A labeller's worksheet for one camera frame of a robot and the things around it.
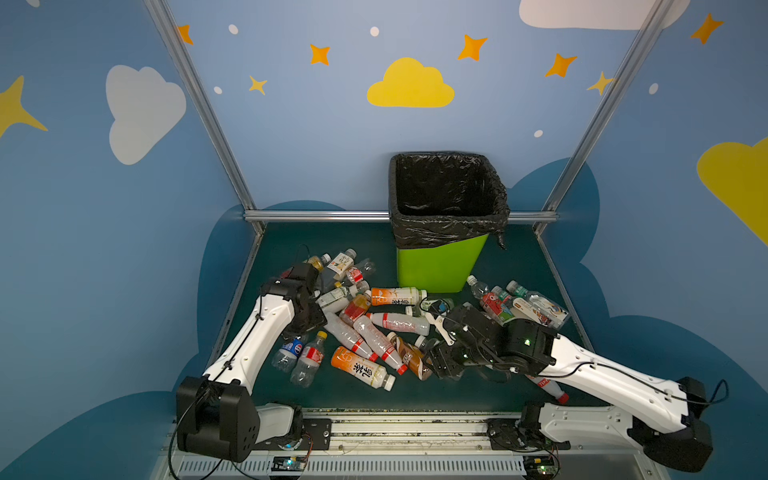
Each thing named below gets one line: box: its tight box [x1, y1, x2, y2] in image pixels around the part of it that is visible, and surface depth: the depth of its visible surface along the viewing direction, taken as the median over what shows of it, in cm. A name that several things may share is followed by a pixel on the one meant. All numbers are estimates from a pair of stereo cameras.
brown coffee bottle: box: [387, 332, 433, 381], surface depth 87 cm
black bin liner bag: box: [388, 151, 510, 249], surface depth 90 cm
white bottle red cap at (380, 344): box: [353, 315, 408, 375], surface depth 88 cm
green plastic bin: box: [396, 234, 489, 294], surface depth 90 cm
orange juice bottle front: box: [330, 346, 396, 392], surface depth 83 cm
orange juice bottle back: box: [371, 287, 428, 306], surface depth 98 cm
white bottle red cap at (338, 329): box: [324, 312, 379, 363], surface depth 89 cm
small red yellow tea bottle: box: [344, 294, 371, 321], surface depth 95 cm
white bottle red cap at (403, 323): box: [368, 312, 430, 336], surface depth 92 cm
